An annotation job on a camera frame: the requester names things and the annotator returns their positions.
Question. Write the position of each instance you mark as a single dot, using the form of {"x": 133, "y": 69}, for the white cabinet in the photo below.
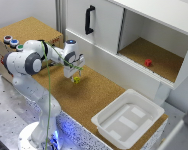
{"x": 150, "y": 50}

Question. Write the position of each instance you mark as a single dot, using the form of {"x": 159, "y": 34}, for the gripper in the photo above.
{"x": 73, "y": 65}

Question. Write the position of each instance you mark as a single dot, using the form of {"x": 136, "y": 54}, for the pink block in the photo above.
{"x": 148, "y": 62}

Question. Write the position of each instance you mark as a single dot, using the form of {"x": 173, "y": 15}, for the blue button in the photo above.
{"x": 14, "y": 42}

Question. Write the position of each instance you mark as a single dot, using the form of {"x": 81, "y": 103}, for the white sliding door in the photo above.
{"x": 100, "y": 25}

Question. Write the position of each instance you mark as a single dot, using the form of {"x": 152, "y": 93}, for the yellow block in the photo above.
{"x": 76, "y": 80}

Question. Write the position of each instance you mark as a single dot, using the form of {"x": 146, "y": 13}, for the red button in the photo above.
{"x": 8, "y": 39}

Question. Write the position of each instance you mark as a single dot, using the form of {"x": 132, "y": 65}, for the green button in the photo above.
{"x": 19, "y": 47}

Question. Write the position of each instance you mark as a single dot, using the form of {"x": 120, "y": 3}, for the white plastic box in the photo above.
{"x": 128, "y": 118}

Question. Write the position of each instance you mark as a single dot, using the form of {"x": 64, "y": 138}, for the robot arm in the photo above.
{"x": 25, "y": 63}

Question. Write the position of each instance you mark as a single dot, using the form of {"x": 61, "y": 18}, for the wooden drawer box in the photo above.
{"x": 27, "y": 33}

